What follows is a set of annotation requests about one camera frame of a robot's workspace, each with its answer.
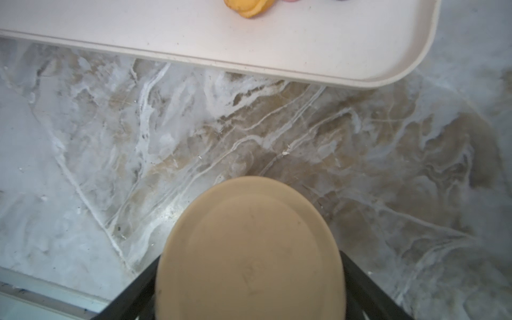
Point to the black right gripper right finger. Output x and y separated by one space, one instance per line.
365 299

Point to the beige plastic tray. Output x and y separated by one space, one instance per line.
354 44

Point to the yellow flower cookie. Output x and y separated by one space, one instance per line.
249 8

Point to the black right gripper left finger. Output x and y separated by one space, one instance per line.
137 301

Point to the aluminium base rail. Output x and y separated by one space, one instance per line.
27 297

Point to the beige round jar lid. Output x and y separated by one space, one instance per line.
250 248

